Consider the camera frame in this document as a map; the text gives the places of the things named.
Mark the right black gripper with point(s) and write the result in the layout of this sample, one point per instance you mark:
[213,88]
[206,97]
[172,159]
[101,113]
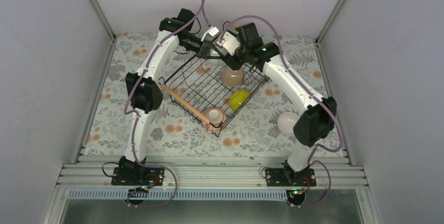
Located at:
[234,65]

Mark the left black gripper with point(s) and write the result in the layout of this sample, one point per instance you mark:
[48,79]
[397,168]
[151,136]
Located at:
[204,51]

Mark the beige ceramic bowl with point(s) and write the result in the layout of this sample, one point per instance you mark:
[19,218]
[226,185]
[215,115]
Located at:
[232,78]

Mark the black wire dish rack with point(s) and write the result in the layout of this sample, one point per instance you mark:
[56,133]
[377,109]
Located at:
[218,80]

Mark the white ceramic bowl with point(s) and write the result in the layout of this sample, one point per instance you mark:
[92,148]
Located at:
[286,121]

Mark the pale green bowl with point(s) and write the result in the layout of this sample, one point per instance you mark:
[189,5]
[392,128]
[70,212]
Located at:
[214,58]

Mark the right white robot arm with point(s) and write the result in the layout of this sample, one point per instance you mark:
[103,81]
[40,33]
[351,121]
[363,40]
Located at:
[317,120]

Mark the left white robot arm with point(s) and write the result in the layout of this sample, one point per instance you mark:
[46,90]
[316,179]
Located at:
[144,93]

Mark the yellow-green bowl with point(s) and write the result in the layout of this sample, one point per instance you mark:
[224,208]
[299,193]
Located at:
[238,98]

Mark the floral patterned table mat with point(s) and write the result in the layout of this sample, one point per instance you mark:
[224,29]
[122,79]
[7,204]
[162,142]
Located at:
[172,132]

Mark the white bowl orange rim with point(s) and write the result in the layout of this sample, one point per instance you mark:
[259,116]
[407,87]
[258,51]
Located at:
[216,117]

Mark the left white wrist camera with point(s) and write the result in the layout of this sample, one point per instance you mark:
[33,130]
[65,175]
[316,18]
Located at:
[210,35]

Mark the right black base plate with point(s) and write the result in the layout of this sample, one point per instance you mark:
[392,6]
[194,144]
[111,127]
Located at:
[278,177]

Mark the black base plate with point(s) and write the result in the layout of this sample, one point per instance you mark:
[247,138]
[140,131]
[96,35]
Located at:
[149,176]
[278,177]

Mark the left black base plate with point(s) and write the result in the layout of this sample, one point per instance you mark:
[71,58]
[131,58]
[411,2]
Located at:
[149,176]

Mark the white slotted cable duct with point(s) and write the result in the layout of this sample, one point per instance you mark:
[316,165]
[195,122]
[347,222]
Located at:
[180,194]

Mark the aluminium rail frame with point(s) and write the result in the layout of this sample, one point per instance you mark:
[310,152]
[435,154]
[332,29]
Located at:
[191,172]

